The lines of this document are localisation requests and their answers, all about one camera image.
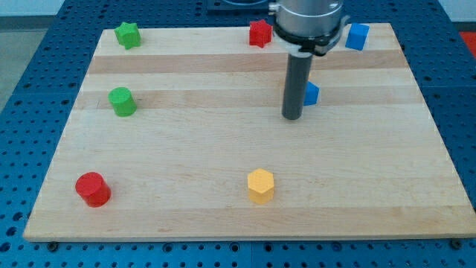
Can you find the light wooden board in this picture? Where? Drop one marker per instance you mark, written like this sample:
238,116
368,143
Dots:
366,162

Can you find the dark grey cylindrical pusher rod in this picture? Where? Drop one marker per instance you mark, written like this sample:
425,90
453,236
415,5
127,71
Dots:
297,75

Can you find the yellow hexagon block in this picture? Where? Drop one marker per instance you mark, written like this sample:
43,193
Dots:
260,186

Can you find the blue cube block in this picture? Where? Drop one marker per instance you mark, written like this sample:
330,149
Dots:
357,36

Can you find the green star block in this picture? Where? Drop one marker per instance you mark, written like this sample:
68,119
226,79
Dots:
128,35

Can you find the blue triangle block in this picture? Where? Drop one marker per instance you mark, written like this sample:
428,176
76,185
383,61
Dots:
312,94

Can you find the red cylinder block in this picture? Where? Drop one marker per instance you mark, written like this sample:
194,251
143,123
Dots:
93,189

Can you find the red star block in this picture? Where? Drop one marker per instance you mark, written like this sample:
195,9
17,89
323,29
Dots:
260,33

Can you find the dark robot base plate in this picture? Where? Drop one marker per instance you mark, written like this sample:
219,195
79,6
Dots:
237,6

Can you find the green cylinder block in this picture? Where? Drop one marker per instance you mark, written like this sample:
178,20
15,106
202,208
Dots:
122,101

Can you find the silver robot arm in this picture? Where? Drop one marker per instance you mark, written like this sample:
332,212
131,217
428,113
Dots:
305,29

